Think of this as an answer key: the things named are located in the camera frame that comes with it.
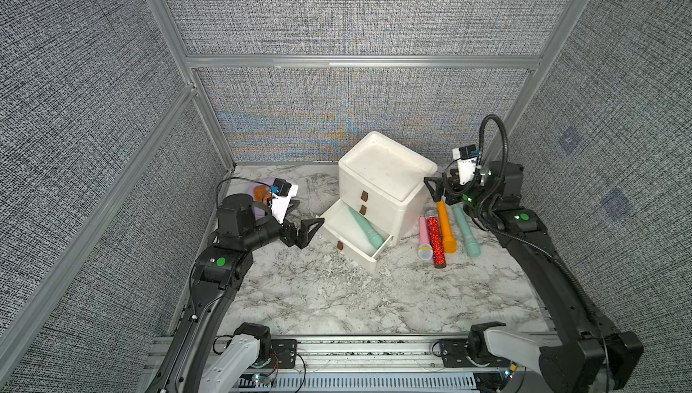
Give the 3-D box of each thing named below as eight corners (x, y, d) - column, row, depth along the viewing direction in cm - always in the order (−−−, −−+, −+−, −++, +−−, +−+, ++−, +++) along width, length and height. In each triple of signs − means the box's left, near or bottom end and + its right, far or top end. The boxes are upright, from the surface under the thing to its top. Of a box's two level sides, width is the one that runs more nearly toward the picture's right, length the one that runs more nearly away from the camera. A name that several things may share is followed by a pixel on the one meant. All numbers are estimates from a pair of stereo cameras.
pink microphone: (417, 259, 93) (419, 255, 91) (418, 220, 104) (421, 214, 101) (430, 262, 93) (432, 257, 90) (430, 222, 103) (433, 216, 100)
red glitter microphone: (432, 268, 91) (435, 264, 89) (424, 212, 106) (426, 207, 103) (444, 269, 91) (447, 265, 88) (434, 213, 105) (437, 208, 103)
